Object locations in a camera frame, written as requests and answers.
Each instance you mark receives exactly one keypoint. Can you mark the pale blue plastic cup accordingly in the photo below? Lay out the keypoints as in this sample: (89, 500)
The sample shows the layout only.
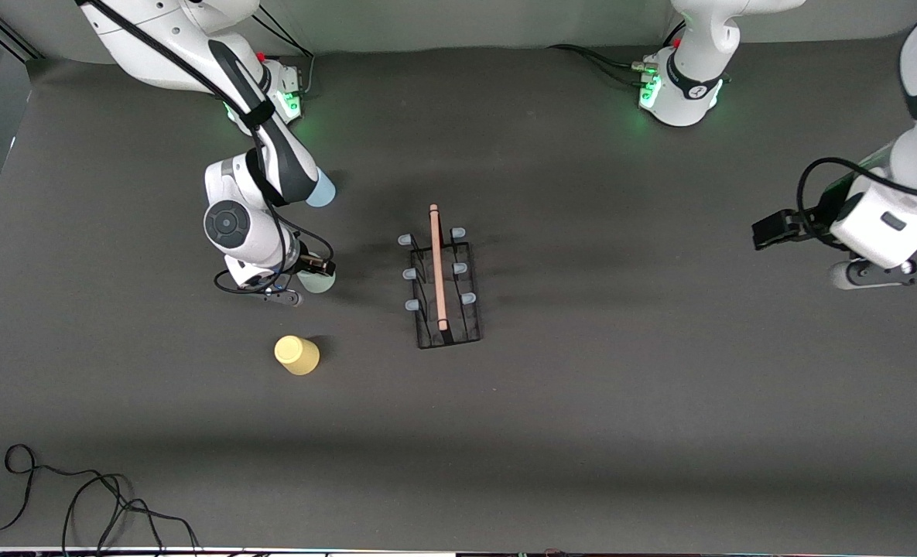
(323, 193)

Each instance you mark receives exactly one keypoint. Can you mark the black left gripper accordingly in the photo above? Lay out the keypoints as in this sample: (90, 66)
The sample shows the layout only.
(812, 219)

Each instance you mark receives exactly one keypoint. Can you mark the yellow plastic cup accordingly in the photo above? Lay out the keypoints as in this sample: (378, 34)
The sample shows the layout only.
(296, 355)

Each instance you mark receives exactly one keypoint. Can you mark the dark metal frame rail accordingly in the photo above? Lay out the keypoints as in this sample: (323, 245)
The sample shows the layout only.
(5, 35)

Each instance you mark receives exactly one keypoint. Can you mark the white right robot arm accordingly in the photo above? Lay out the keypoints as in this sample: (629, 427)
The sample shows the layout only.
(156, 46)

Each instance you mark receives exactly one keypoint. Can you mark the pale green plastic cup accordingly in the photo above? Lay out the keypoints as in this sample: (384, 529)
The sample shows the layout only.
(319, 285)

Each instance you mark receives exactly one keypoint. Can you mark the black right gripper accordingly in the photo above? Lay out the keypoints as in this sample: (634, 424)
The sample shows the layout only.
(313, 265)

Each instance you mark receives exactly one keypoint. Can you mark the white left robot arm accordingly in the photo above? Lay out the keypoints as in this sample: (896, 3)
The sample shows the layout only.
(694, 46)

